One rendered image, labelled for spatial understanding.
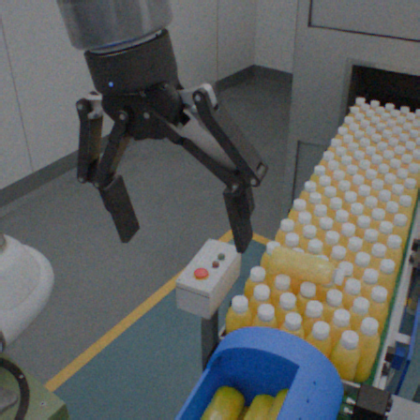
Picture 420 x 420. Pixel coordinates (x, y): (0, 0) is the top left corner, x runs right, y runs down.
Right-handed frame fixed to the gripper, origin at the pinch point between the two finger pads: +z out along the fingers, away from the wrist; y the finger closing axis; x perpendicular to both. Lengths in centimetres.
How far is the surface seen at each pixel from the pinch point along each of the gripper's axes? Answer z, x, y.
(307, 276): 56, -56, 7
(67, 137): 101, -231, 239
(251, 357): 54, -27, 11
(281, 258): 53, -58, 14
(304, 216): 60, -87, 16
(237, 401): 60, -19, 13
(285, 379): 59, -26, 4
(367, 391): 72, -36, -11
